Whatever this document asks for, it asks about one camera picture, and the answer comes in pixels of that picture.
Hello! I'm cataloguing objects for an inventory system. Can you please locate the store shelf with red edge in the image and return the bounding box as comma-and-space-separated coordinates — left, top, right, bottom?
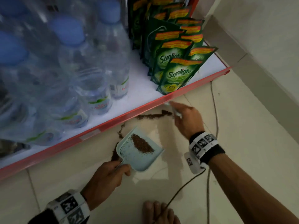
0, 0, 232, 181

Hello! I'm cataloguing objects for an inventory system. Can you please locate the light blue plastic dustpan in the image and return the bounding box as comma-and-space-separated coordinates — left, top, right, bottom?
116, 127, 165, 172

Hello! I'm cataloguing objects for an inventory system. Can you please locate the black cable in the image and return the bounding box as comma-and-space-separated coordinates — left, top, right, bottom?
153, 167, 207, 224

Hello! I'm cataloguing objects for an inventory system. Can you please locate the person's right hand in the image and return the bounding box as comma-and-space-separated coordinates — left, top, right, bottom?
169, 101, 205, 140

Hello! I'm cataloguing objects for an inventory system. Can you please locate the light blue small brush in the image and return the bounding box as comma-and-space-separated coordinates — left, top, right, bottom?
163, 102, 183, 119

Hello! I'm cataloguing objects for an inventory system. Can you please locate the person's left hand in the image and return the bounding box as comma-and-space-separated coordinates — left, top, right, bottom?
80, 160, 131, 211

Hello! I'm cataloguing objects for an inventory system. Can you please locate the beige tiled floor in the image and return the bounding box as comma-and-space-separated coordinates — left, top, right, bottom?
0, 67, 299, 224

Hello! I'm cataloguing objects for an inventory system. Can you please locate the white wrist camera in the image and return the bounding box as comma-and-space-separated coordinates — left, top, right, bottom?
184, 150, 208, 175

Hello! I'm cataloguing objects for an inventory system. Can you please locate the row of dark green pouches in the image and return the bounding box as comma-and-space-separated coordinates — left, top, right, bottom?
128, 0, 219, 96

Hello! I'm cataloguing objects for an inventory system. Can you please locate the person's right foot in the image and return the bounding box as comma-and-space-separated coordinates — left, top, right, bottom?
143, 201, 181, 224

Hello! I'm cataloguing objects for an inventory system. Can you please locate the row of clear water bottles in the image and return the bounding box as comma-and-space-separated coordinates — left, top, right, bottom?
0, 0, 131, 147

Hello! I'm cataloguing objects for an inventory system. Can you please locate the person's right forearm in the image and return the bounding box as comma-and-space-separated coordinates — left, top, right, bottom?
208, 153, 299, 224

